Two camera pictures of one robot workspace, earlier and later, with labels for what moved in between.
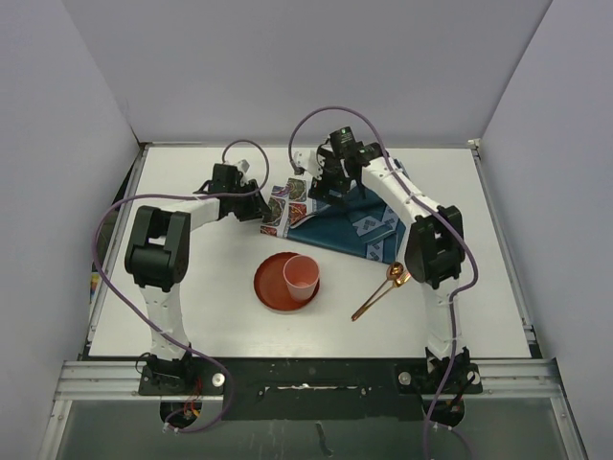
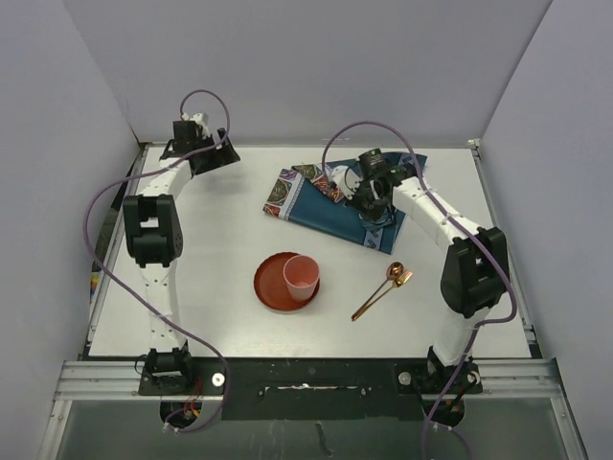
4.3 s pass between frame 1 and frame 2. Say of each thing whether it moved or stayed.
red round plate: stayed
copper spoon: stayed
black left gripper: moved
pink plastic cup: stayed
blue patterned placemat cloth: moved
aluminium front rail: stayed
